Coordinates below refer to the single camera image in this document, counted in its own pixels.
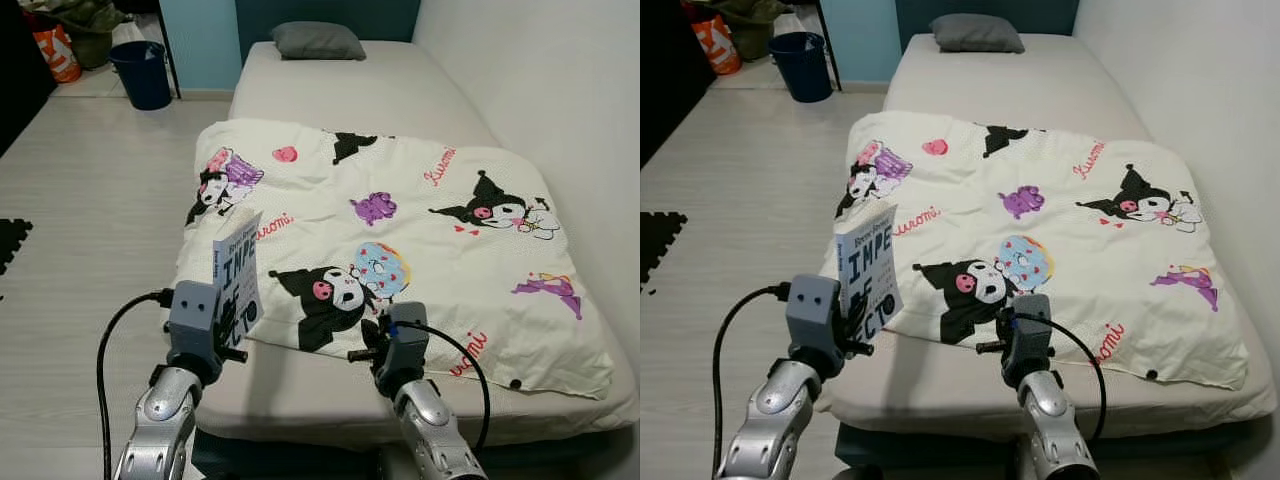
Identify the cream cartoon print quilt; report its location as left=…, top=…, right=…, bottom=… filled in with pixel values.
left=175, top=118, right=613, bottom=401
left=825, top=110, right=1251, bottom=391

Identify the grey fabric pillow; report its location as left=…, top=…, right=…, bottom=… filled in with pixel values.
left=272, top=22, right=367, bottom=61
left=930, top=13, right=1026, bottom=54

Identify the black foam floor mat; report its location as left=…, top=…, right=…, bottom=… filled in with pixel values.
left=0, top=218, right=33, bottom=276
left=640, top=210, right=689, bottom=293

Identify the white sheeted mattress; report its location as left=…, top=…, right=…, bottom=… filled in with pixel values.
left=195, top=40, right=641, bottom=446
left=820, top=33, right=1279, bottom=441

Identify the blue round trash bin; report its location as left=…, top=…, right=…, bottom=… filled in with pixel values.
left=108, top=40, right=173, bottom=111
left=768, top=32, right=833, bottom=104

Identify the orange white plastic bag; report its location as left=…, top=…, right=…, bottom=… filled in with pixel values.
left=33, top=25, right=83, bottom=84
left=690, top=15, right=743, bottom=76

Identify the crumpled olive green cloth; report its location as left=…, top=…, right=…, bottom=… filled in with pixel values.
left=705, top=0, right=791, bottom=61
left=45, top=0, right=131, bottom=71

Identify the blue fabric headboard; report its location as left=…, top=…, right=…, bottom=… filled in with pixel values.
left=895, top=0, right=1081, bottom=56
left=235, top=0, right=421, bottom=66

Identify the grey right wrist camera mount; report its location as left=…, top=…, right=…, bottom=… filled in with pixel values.
left=1003, top=295, right=1053, bottom=386
left=378, top=315, right=431, bottom=386

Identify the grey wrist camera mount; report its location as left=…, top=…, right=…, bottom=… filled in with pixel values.
left=378, top=315, right=431, bottom=386
left=1003, top=295, right=1053, bottom=386
left=167, top=282, right=223, bottom=366
left=785, top=275, right=844, bottom=376

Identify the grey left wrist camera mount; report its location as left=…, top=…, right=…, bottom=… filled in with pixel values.
left=167, top=282, right=223, bottom=366
left=785, top=275, right=844, bottom=376

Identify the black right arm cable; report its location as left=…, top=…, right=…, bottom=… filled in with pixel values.
left=1010, top=312, right=1108, bottom=446
left=395, top=320, right=491, bottom=451

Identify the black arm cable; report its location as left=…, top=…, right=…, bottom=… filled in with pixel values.
left=395, top=320, right=491, bottom=451
left=97, top=290, right=176, bottom=480
left=712, top=283, right=793, bottom=480
left=1010, top=312, right=1108, bottom=446

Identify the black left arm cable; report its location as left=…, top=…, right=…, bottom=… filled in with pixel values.
left=712, top=283, right=793, bottom=480
left=97, top=290, right=176, bottom=480

